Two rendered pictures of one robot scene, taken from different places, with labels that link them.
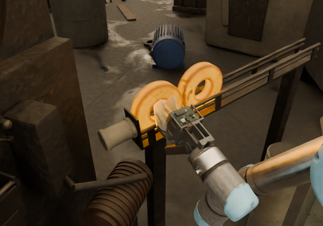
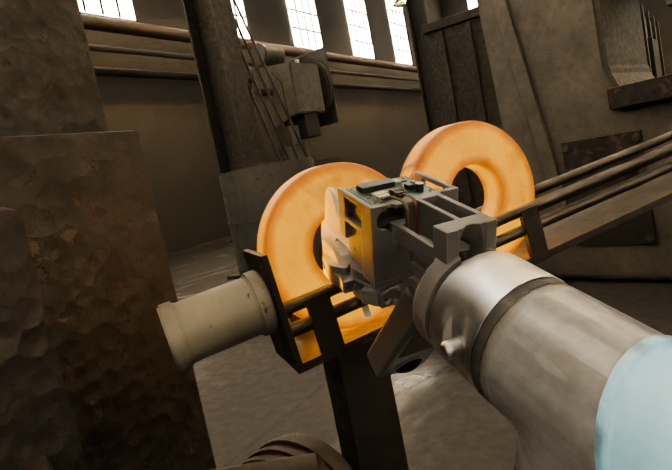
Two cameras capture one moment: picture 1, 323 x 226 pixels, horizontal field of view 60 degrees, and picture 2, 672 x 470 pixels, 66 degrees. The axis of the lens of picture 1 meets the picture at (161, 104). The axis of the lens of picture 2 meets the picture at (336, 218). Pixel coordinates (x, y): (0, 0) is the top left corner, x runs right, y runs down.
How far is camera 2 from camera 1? 0.41 m
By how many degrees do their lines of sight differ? 30
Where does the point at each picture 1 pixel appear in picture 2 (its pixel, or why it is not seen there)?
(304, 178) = not seen: outside the picture
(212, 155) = (497, 265)
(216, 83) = (513, 181)
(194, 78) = (438, 154)
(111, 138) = (185, 318)
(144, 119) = (298, 269)
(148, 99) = (297, 201)
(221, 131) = not seen: hidden behind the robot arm
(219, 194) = (556, 404)
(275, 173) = not seen: outside the picture
